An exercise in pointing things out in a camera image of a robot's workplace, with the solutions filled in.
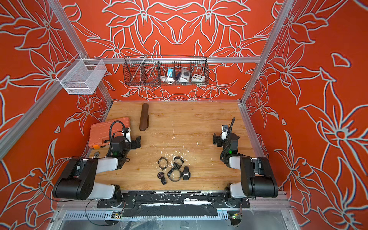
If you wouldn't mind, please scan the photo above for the orange plastic tool case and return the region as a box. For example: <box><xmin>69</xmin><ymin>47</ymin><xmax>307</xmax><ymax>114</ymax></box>
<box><xmin>88</xmin><ymin>117</ymin><xmax>130</xmax><ymax>150</ymax></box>

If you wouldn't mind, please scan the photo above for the black digital square watch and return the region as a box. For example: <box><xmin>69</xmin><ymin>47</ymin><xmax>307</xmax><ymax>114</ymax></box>
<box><xmin>181</xmin><ymin>166</ymin><xmax>191</xmax><ymax>181</ymax></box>

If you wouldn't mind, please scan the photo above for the white mesh wall basket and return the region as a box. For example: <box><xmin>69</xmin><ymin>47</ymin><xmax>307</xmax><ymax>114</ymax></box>
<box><xmin>56</xmin><ymin>59</ymin><xmax>107</xmax><ymax>95</ymax></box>

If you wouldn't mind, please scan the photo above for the dark wooden watch stand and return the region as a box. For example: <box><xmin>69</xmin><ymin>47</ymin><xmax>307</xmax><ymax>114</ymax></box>
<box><xmin>139</xmin><ymin>103</ymin><xmax>150</xmax><ymax>131</ymax></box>

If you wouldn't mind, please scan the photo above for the small circuit board left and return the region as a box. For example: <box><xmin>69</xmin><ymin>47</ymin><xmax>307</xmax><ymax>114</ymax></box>
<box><xmin>111</xmin><ymin>211</ymin><xmax>123</xmax><ymax>219</ymax></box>

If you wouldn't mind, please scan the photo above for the green handled ratchet wrench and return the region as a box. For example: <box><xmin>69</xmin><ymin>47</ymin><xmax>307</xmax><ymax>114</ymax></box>
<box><xmin>93</xmin><ymin>151</ymin><xmax>100</xmax><ymax>158</ymax></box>

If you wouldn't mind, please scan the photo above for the white grey round device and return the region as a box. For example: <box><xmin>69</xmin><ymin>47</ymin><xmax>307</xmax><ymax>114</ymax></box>
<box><xmin>178</xmin><ymin>69</ymin><xmax>191</xmax><ymax>83</ymax></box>

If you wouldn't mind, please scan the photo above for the black watch dark red dial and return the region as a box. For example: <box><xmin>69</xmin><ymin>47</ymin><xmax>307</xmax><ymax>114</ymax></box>
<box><xmin>157</xmin><ymin>172</ymin><xmax>167</xmax><ymax>185</ymax></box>

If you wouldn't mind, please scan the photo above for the black watch placed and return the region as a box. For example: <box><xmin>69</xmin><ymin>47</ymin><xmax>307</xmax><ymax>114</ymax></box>
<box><xmin>173</xmin><ymin>156</ymin><xmax>184</xmax><ymax>169</ymax></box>

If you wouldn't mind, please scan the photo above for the black chunky sport watch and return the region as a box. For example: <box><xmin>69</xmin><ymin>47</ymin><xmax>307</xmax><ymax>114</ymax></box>
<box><xmin>167</xmin><ymin>168</ymin><xmax>181</xmax><ymax>182</ymax></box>

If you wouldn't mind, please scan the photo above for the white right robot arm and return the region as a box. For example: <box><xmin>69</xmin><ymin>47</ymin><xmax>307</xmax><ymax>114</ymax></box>
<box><xmin>213</xmin><ymin>118</ymin><xmax>279</xmax><ymax>199</ymax></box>

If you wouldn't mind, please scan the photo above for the white box with dots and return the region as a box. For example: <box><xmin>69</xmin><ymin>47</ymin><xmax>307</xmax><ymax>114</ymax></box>
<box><xmin>191</xmin><ymin>74</ymin><xmax>205</xmax><ymax>84</ymax></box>

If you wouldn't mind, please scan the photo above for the small circuit board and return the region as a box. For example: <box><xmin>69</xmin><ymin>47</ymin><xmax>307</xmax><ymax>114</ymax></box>
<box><xmin>230</xmin><ymin>213</ymin><xmax>242</xmax><ymax>226</ymax></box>
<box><xmin>111</xmin><ymin>211</ymin><xmax>123</xmax><ymax>219</ymax></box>

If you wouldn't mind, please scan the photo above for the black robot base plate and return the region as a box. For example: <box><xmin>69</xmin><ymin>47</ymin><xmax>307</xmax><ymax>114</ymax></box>
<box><xmin>96</xmin><ymin>191</ymin><xmax>250</xmax><ymax>218</ymax></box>

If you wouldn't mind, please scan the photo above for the blue white small box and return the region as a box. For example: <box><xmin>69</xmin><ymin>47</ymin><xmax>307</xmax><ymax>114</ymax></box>
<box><xmin>167</xmin><ymin>68</ymin><xmax>174</xmax><ymax>78</ymax></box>

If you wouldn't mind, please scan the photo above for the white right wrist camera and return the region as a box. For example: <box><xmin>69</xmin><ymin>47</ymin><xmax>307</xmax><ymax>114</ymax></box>
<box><xmin>221</xmin><ymin>125</ymin><xmax>229</xmax><ymax>140</ymax></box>

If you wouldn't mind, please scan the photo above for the black slim round watch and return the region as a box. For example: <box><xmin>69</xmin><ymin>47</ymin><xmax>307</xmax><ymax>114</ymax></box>
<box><xmin>158</xmin><ymin>157</ymin><xmax>169</xmax><ymax>171</ymax></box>

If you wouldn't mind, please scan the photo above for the black wire wall basket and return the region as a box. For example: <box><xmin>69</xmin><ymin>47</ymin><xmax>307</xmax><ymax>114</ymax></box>
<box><xmin>123</xmin><ymin>55</ymin><xmax>209</xmax><ymax>86</ymax></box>

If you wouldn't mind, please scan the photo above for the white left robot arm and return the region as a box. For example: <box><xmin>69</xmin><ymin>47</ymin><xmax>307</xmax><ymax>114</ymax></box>
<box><xmin>52</xmin><ymin>117</ymin><xmax>141</xmax><ymax>203</ymax></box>

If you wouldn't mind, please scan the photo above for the small circuit board right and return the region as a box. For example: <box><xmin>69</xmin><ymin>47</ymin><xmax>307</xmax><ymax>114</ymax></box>
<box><xmin>230</xmin><ymin>213</ymin><xmax>242</xmax><ymax>226</ymax></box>

